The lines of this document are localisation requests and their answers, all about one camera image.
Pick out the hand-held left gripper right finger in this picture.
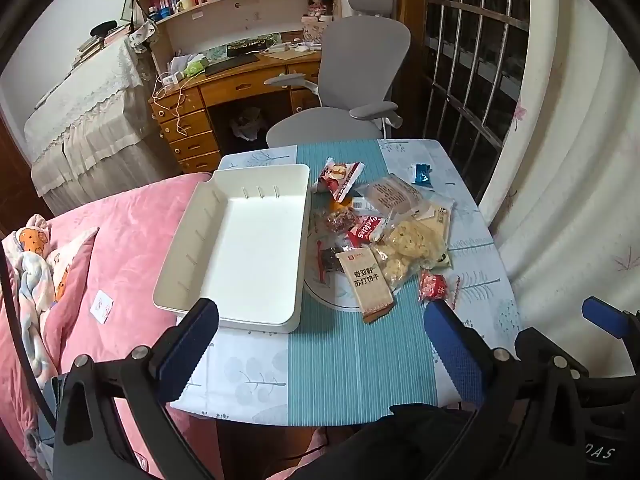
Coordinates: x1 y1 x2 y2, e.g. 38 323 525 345
422 300 601 480

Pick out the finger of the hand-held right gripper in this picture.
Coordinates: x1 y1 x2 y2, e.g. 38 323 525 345
582 296 640 343

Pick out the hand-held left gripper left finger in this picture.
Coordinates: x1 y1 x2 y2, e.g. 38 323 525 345
52 297 221 480

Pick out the white plastic storage tray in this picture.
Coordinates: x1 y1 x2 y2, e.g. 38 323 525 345
152 163 312 334

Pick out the yellow cracker packet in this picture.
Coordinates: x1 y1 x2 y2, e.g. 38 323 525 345
372 217 448 293

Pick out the red cookie packet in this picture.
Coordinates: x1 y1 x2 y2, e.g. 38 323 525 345
345 212 396 251

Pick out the dark bar clear packet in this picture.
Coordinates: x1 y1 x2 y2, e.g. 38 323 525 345
315 240 351 283

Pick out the small red candy packet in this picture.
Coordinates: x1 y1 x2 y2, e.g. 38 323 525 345
417 269 463 311

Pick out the white tag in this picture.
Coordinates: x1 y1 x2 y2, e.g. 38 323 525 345
91 290 117 323

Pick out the teal striped placemat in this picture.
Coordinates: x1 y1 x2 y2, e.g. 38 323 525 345
287 139 463 428

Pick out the beige biscuit packet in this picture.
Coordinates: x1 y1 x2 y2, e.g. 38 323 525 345
334 246 396 325

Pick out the pink blanket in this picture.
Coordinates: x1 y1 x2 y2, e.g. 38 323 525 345
0 172 226 480

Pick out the person's dark clothing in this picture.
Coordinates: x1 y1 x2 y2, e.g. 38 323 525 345
290 402 481 480

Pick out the pink printed pillow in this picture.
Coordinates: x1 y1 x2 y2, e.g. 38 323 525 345
47 227 101 306

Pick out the white floral curtain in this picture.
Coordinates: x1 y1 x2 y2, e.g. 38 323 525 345
477 0 640 376

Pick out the brown bread packet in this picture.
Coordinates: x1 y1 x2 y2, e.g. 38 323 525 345
357 174 428 218

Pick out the mixed nut packet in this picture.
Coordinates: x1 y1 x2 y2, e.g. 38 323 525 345
312 202 361 236

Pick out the cartoon print blanket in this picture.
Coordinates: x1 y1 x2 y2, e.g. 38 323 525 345
0 214 61 386

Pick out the red white snack packet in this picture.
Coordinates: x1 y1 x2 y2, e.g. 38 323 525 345
312 157 368 203

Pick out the bag under desk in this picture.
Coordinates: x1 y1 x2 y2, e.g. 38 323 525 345
230 107 266 141

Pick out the wooden desk with drawers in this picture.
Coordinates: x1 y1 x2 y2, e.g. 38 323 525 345
149 50 323 173

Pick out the white lace cover cloth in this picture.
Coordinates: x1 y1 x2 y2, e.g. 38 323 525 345
24 37 166 198

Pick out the white crumpled paper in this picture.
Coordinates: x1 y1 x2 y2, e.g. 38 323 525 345
170 52 201 76

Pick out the black keyboard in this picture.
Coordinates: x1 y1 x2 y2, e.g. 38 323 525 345
204 54 261 76

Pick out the metal window grille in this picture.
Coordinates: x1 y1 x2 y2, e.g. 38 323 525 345
422 0 531 161

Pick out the grey office chair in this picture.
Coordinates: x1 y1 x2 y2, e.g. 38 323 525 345
263 0 403 150

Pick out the black sign board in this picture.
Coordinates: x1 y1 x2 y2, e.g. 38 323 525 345
226 34 282 57

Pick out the floral cloth bag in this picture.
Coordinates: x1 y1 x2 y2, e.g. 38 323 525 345
127 20 161 51

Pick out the stack of books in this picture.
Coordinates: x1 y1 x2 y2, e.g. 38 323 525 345
75 22 133 68

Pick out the wooden bookshelf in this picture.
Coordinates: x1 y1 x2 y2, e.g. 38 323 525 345
129 0 343 78

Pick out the floral box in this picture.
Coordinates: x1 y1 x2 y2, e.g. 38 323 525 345
300 15 333 43

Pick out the row of colourful books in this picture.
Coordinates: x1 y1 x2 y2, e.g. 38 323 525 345
150 0 198 18

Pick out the brown haired doll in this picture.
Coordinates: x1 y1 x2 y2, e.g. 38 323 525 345
306 0 337 23

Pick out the black cable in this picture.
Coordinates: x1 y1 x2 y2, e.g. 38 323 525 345
0 245 56 428

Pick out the white cable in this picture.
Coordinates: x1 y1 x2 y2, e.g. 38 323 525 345
151 72 188 136

